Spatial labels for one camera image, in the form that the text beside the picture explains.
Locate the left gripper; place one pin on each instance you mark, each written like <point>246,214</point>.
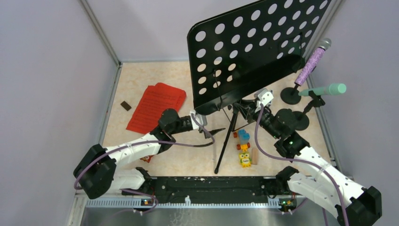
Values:
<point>208,134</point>

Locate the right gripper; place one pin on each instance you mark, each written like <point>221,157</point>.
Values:
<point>247,110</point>

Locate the black music stand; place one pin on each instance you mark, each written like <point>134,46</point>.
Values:
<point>237,53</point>

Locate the red sheet music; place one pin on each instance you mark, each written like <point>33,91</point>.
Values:
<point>154,101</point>

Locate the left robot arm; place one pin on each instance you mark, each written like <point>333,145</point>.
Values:
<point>102,168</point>

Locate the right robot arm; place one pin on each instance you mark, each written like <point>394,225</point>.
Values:
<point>349,202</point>

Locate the toy block car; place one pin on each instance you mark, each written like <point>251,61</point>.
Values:
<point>243,140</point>

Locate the wooden block near owl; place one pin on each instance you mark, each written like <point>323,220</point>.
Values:
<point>255,156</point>

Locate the black round mic stand rear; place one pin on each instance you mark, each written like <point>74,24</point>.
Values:
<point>290,95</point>

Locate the black round mic stand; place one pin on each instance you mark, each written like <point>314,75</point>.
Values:
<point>290,95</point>
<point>302,120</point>

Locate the yellow owl block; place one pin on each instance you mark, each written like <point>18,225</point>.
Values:
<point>245,160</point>

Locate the black round mic stand front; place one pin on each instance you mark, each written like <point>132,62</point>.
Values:
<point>302,120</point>

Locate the red owl block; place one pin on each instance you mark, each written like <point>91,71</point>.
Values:
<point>147,158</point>

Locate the purple glitter microphone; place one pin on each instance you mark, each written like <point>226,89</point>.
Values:
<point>312,61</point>

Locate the dark brown small block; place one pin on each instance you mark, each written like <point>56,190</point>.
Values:
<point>126,106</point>

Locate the green microphone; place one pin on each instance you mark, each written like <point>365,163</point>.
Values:
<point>331,90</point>

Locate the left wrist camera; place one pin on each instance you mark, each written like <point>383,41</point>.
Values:
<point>197,120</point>

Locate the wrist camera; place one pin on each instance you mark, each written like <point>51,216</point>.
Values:
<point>197,120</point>
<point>263,97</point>

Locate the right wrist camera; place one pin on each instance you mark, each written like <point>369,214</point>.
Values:
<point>263,97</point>

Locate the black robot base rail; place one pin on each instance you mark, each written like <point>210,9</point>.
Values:
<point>219,190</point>

